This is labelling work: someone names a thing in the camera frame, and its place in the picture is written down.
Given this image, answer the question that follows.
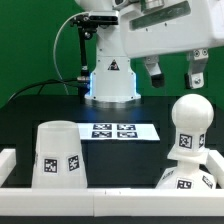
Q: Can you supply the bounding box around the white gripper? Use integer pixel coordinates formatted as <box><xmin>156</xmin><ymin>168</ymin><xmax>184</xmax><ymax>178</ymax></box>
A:
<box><xmin>119</xmin><ymin>0</ymin><xmax>224</xmax><ymax>89</ymax></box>

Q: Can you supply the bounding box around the white lamp shade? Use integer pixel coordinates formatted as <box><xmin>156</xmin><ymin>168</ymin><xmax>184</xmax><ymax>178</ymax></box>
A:
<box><xmin>32</xmin><ymin>121</ymin><xmax>87</xmax><ymax>189</ymax></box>

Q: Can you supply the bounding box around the grey cable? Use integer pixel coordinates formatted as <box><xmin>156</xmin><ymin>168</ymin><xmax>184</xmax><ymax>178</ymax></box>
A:
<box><xmin>52</xmin><ymin>12</ymin><xmax>88</xmax><ymax>96</ymax></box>

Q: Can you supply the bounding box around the black cable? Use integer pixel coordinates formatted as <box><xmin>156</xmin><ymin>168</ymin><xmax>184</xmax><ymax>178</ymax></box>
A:
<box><xmin>7</xmin><ymin>77</ymin><xmax>88</xmax><ymax>102</ymax></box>

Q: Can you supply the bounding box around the white marker sheet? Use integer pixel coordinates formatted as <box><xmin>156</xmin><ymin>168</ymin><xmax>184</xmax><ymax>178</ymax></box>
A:
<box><xmin>78</xmin><ymin>123</ymin><xmax>160</xmax><ymax>141</ymax></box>

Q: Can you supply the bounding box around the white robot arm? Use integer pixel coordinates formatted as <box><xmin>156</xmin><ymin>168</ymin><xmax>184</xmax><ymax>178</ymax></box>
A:
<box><xmin>75</xmin><ymin>0</ymin><xmax>224</xmax><ymax>106</ymax></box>

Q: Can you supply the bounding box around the white left rail block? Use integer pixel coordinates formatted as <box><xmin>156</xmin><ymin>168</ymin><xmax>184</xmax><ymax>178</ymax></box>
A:
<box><xmin>0</xmin><ymin>149</ymin><xmax>16</xmax><ymax>187</ymax></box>

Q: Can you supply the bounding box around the white lamp base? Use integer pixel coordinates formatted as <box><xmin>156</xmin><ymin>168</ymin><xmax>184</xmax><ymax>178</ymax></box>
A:
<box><xmin>156</xmin><ymin>148</ymin><xmax>217</xmax><ymax>191</ymax></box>

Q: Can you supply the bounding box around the white front rail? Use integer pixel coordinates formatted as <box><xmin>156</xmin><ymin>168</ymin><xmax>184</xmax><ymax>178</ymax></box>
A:
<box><xmin>0</xmin><ymin>188</ymin><xmax>224</xmax><ymax>217</ymax></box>

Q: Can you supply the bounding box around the white light bulb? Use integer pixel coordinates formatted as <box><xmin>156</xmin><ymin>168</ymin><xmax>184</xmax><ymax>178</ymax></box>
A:
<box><xmin>172</xmin><ymin>94</ymin><xmax>214</xmax><ymax>156</ymax></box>

